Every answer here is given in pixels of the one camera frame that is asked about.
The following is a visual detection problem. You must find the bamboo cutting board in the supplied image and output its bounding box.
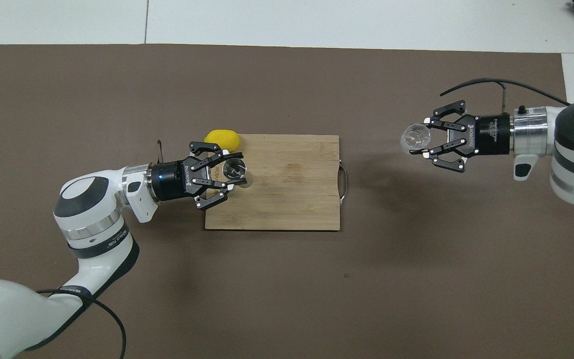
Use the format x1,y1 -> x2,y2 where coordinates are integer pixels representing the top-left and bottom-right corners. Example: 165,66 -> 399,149
205,134 -> 348,231

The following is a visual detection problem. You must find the clear glass cup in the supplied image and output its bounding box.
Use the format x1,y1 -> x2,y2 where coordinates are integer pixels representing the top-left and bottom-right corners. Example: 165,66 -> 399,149
401,122 -> 432,153

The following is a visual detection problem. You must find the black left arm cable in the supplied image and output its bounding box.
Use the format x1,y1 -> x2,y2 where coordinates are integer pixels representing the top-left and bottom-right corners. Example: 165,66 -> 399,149
35,141 -> 164,359

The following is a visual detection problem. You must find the steel jigger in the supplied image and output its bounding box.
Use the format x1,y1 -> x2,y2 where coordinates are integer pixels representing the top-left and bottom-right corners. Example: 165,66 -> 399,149
222,160 -> 254,188

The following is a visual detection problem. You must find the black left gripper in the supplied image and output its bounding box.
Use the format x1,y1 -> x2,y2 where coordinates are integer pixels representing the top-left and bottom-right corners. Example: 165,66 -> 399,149
149,142 -> 248,210

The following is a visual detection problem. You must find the yellow lemon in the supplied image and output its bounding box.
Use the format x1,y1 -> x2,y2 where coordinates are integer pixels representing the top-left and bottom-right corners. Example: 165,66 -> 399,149
204,129 -> 241,153

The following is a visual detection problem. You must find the brown table mat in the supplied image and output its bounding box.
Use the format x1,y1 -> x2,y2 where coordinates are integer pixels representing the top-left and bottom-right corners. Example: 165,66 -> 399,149
0,44 -> 574,359

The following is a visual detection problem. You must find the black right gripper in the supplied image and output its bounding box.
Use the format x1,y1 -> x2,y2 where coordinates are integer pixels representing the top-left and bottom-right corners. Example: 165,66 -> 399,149
422,100 -> 513,174

